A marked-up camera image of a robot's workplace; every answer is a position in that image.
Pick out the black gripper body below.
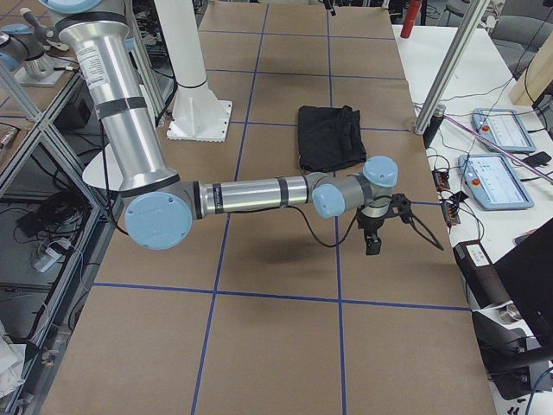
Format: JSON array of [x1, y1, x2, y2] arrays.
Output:
[[356, 210, 386, 239]]

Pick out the black graphic t-shirt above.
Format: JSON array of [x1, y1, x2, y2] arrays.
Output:
[[297, 105, 366, 173]]

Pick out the black box white label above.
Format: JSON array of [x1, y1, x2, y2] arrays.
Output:
[[453, 239, 512, 310]]

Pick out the near blue teach pendant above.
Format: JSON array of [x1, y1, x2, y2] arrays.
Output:
[[458, 155, 534, 211]]

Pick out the blue teach pendant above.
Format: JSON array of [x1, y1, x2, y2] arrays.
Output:
[[458, 155, 534, 211], [471, 108, 536, 154]]

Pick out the black steel-capped water bottle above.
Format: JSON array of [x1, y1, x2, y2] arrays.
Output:
[[423, 104, 447, 150]]

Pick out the black monitor stand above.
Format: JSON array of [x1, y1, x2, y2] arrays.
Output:
[[473, 220, 552, 400]]

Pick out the far blue teach pendant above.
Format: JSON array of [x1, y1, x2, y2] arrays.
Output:
[[471, 108, 536, 154]]

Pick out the red cylinder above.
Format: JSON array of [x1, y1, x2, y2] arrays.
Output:
[[400, 0, 423, 39]]

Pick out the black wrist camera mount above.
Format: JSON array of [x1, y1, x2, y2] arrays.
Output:
[[385, 194, 414, 225]]

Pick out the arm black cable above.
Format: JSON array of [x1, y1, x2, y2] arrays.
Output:
[[284, 202, 445, 252]]

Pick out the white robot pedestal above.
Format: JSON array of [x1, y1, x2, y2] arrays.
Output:
[[155, 0, 232, 143]]

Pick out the aluminium frame post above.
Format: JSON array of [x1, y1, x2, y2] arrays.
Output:
[[414, 0, 490, 135]]

